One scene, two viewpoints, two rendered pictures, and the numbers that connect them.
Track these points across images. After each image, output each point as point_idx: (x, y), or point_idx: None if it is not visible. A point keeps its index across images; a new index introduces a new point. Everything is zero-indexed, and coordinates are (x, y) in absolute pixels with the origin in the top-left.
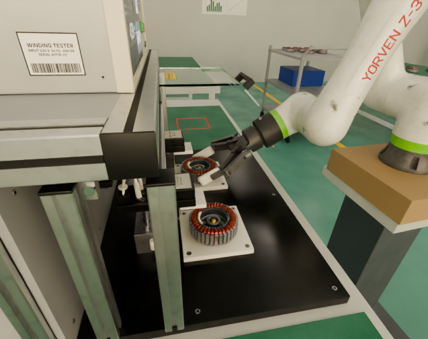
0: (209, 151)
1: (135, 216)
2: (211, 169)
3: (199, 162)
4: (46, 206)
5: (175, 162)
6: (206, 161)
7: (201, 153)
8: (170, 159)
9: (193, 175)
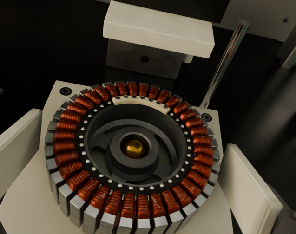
0: (253, 212)
1: (9, 11)
2: (66, 168)
3: (179, 161)
4: None
5: (207, 97)
6: (164, 181)
7: (240, 173)
8: (265, 120)
9: (69, 102)
